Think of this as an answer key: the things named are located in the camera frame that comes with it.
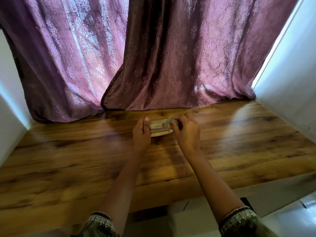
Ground person's right hand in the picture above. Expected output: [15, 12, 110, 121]
[171, 112, 201, 157]

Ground person's left hand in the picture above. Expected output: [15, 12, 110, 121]
[132, 117, 152, 153]

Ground thin metal frame eyeglasses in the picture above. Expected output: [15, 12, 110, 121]
[148, 116, 166, 132]

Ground person's right forearm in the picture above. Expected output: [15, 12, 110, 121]
[180, 152, 247, 217]

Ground person's left forearm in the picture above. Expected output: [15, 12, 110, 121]
[97, 148, 150, 224]

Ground white eyeglass case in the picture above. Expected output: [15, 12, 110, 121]
[150, 124, 174, 138]

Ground purple patterned curtain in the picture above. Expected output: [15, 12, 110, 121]
[0, 0, 130, 124]
[101, 0, 301, 111]

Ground white cardboard box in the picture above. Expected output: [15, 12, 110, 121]
[128, 198, 251, 237]

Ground person's left patterned sleeve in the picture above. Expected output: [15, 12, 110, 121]
[77, 211, 119, 237]

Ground person's patterned sleeve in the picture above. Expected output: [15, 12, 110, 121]
[77, 211, 119, 237]
[218, 206, 280, 237]

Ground person's right patterned sleeve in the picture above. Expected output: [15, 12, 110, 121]
[218, 206, 280, 237]

